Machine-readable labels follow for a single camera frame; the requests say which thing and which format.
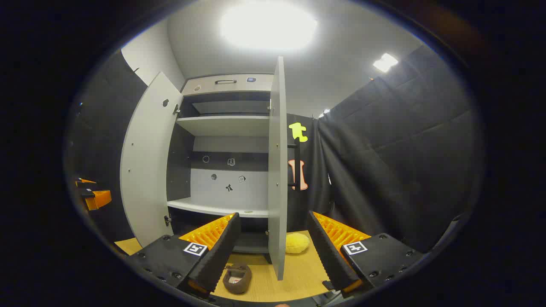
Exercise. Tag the small ceiling light panel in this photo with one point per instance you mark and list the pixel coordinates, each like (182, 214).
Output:
(385, 62)
(324, 113)

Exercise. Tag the grey shoe cabinet door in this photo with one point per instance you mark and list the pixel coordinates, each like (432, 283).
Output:
(278, 170)
(145, 162)

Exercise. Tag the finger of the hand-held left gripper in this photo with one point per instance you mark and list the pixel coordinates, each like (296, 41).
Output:
(85, 181)
(100, 199)

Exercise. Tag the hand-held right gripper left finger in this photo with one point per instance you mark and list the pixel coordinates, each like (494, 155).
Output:
(217, 256)

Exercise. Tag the large ceiling light panel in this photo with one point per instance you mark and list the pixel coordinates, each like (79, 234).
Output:
(268, 25)

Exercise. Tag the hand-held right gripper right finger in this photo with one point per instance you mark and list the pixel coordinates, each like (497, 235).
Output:
(330, 256)

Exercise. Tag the yellow plush cushion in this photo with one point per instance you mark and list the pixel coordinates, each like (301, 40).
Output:
(297, 243)

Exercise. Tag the grey shoe cabinet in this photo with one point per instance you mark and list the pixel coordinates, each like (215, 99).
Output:
(222, 125)

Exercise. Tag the brown shoe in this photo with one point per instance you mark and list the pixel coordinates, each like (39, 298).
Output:
(237, 279)

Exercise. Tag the black backdrop cloth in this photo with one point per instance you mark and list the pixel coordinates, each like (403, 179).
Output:
(102, 128)
(405, 149)

